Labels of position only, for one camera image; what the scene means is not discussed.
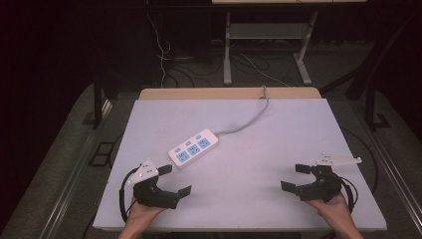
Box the person's left hand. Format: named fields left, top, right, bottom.
left=127, top=197, right=167, bottom=227

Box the aluminium floor rail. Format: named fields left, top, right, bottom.
left=364, top=128, right=422, bottom=231
left=39, top=99, right=114, bottom=239

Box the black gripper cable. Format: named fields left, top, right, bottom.
left=339, top=176, right=360, bottom=214
left=118, top=166, right=140, bottom=223

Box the black metal stand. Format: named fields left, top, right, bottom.
left=363, top=74, right=393, bottom=131

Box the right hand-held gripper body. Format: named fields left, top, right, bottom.
left=295, top=152, right=363, bottom=203

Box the white table mat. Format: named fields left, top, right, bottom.
left=93, top=99, right=388, bottom=232

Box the wooden table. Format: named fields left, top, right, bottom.
left=138, top=87, right=322, bottom=101

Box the thin white floor cable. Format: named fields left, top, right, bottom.
left=238, top=52, right=291, bottom=89
left=144, top=0, right=174, bottom=89

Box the person's right hand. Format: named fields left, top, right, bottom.
left=305, top=192, right=354, bottom=227

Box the grey power strip cable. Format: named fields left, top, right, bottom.
left=214, top=85, right=271, bottom=136

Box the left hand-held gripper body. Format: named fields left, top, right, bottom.
left=125, top=158, right=180, bottom=210

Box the white metal desk frame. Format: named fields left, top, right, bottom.
left=212, top=0, right=367, bottom=87

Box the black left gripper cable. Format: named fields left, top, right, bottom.
left=118, top=166, right=140, bottom=223

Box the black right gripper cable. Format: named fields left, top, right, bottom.
left=339, top=176, right=360, bottom=214

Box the black floor cable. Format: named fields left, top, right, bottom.
left=342, top=126, right=379, bottom=196

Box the white power strip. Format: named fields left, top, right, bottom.
left=167, top=127, right=220, bottom=169

